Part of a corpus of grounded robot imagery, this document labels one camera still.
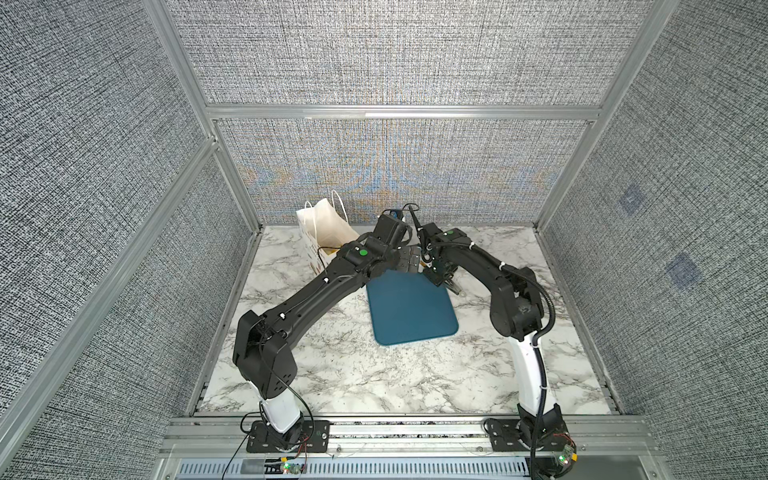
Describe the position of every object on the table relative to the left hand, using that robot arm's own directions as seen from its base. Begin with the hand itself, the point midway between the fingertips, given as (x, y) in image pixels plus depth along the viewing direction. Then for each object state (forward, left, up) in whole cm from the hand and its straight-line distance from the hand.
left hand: (404, 252), depth 82 cm
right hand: (+6, -14, -19) cm, 25 cm away
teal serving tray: (-3, -2, -23) cm, 24 cm away
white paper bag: (+16, +23, -6) cm, 29 cm away
